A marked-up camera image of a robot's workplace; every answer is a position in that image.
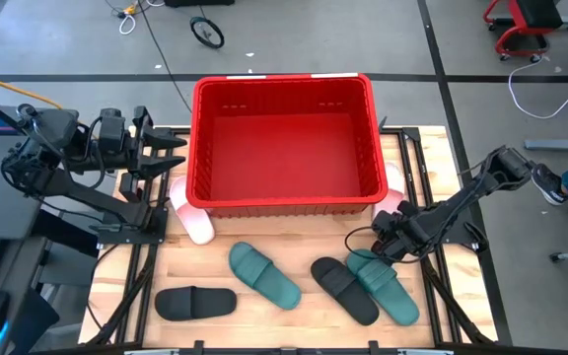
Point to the red rolling stool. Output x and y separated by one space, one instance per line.
525 24

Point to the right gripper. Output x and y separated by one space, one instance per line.
404 229

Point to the silver frame bracket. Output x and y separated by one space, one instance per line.
151 352
424 352

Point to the grey table leg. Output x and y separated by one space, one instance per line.
565 144

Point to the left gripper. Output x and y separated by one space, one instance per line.
138 148

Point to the black slide sandal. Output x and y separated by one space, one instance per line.
343 291
195 303

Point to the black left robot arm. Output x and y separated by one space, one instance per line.
87 194

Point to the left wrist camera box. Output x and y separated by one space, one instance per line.
111 130

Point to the pink slide sandal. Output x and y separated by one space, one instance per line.
195 227
396 187

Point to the person's shoe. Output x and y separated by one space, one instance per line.
550 185

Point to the red plastic bin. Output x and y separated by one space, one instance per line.
284 148

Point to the green slide sandal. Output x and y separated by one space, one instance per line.
387 296
264 276

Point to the black frame clamp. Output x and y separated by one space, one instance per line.
373 347
198 347

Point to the black aluminium table frame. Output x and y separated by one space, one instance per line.
412 163

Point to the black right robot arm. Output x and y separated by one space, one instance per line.
461 199

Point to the black mouse pad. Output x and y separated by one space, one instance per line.
35 320

